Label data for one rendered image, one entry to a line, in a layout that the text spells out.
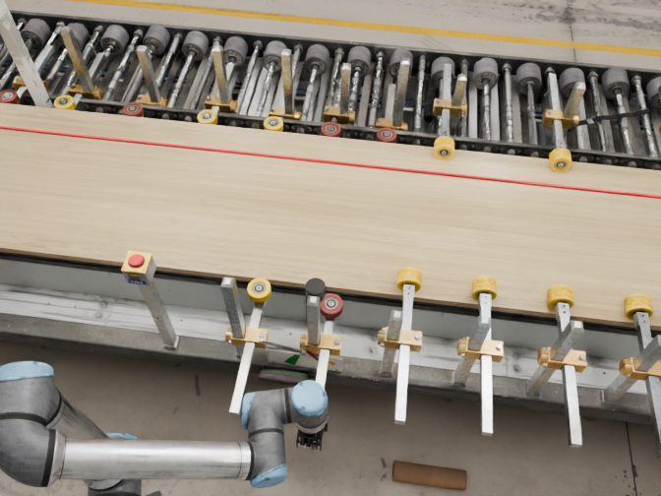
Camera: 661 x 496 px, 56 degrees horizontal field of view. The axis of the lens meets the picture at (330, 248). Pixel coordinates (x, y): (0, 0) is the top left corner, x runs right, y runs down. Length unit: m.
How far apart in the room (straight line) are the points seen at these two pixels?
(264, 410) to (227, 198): 1.00
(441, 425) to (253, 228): 1.26
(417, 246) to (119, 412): 1.56
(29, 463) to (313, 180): 1.44
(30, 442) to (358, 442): 1.68
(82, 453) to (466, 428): 1.86
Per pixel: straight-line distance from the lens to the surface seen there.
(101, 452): 1.48
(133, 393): 3.03
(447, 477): 2.75
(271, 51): 3.06
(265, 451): 1.58
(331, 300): 2.08
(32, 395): 1.49
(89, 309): 2.55
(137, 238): 2.32
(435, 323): 2.28
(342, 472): 2.79
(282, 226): 2.26
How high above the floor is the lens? 2.69
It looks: 55 degrees down
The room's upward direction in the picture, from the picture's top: 1 degrees clockwise
